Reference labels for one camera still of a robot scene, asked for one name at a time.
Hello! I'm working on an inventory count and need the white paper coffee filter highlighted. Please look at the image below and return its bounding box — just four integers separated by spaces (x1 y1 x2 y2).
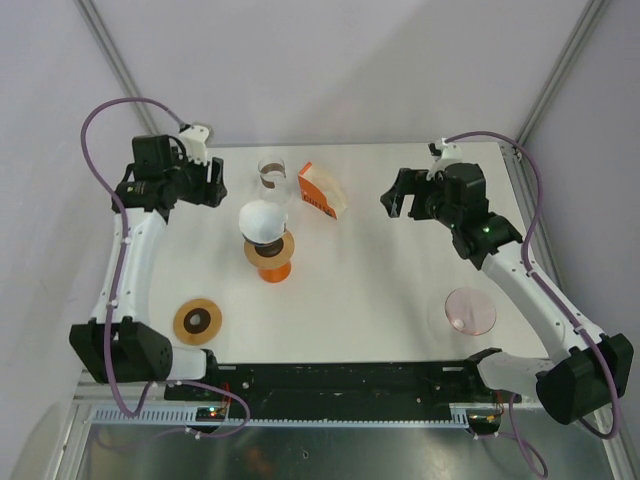
239 200 288 241

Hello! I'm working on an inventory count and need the aluminium frame post left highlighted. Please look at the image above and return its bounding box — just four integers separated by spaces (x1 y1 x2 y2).
73 0 160 134

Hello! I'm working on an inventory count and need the aluminium frame post right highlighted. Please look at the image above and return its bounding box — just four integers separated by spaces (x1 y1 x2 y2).
516 0 611 145

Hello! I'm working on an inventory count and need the purple cable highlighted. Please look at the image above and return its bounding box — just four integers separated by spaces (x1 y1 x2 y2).
80 98 251 449
442 131 624 479

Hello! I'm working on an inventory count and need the orange glass carafe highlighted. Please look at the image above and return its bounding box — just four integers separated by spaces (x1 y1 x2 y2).
258 262 291 283

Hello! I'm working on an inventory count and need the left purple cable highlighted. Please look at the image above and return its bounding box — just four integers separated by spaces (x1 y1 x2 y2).
80 98 251 449

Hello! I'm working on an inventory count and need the orange coffee filter box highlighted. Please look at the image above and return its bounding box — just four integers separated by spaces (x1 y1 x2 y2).
298 162 348 220

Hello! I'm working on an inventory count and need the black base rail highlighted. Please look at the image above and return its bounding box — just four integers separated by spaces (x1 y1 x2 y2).
203 360 511 419

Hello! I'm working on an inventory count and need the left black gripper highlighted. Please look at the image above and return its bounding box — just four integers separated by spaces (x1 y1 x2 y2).
164 147 226 208

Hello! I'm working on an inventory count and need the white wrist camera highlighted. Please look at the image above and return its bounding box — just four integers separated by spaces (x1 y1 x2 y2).
426 139 462 180
178 123 213 166

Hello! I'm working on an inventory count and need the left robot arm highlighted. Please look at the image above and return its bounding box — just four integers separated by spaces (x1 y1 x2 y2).
69 125 227 400

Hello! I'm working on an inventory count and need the clear glass carafe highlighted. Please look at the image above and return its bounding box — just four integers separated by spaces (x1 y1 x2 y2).
258 156 291 206

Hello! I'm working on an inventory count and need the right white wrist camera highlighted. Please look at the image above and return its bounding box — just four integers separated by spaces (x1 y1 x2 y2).
426 139 462 180

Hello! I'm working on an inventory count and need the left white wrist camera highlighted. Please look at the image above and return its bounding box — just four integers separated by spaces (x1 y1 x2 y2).
178 123 213 166

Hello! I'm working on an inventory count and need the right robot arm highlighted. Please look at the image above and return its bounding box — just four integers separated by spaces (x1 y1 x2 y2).
380 163 634 425

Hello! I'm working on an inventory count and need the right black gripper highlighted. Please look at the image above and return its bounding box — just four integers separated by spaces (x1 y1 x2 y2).
380 168 461 229

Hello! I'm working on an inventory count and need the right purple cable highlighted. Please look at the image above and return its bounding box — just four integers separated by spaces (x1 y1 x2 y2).
442 131 624 479

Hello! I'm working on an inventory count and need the wooden dripper stand ring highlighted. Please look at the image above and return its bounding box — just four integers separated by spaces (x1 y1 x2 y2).
243 230 295 272

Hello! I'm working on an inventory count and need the aluminium frame post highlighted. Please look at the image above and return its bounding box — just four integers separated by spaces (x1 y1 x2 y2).
516 0 611 145
73 0 160 134

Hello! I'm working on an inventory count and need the white cable duct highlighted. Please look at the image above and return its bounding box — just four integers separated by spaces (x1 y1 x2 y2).
89 402 529 430

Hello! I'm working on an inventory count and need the blue glass dripper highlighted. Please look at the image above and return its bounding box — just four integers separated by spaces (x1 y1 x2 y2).
243 234 275 247

